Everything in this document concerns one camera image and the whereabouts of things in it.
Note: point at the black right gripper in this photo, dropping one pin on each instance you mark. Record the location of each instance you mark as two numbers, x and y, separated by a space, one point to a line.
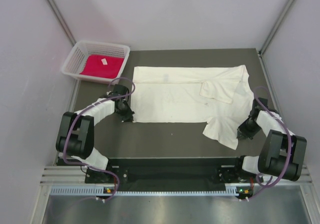
243 133

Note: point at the white t shirt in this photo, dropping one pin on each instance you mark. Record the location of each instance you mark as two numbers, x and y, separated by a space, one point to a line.
219 97

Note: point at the red folded t shirt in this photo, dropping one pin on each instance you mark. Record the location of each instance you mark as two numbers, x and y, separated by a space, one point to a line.
102 66

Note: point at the white slotted cable duct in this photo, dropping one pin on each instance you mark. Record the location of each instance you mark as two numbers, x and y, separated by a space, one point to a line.
108 191

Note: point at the right aluminium frame post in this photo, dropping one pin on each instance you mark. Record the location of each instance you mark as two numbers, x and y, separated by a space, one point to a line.
278 23

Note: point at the aluminium front rail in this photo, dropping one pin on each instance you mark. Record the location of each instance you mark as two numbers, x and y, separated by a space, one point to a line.
74 175

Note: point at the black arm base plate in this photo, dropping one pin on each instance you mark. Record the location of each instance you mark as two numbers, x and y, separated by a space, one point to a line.
215 169

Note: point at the left aluminium frame post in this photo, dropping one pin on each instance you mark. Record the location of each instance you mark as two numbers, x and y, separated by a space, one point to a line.
63 24

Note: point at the white plastic laundry basket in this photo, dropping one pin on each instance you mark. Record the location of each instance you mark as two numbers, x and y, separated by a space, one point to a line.
82 50

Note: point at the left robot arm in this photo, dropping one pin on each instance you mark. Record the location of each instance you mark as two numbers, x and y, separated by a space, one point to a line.
76 132

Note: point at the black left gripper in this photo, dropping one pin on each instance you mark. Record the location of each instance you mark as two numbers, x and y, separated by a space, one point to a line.
129 117

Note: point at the aluminium frame post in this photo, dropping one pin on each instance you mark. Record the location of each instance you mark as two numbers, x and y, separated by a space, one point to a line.
63 24
278 23

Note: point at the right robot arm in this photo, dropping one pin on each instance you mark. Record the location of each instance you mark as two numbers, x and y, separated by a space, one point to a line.
282 154

